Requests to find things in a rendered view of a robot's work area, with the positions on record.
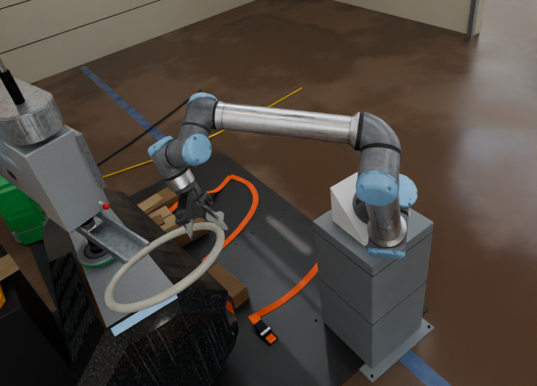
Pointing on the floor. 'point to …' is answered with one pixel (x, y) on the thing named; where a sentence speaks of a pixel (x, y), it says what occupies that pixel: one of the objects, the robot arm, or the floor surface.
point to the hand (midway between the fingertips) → (208, 236)
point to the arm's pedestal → (374, 292)
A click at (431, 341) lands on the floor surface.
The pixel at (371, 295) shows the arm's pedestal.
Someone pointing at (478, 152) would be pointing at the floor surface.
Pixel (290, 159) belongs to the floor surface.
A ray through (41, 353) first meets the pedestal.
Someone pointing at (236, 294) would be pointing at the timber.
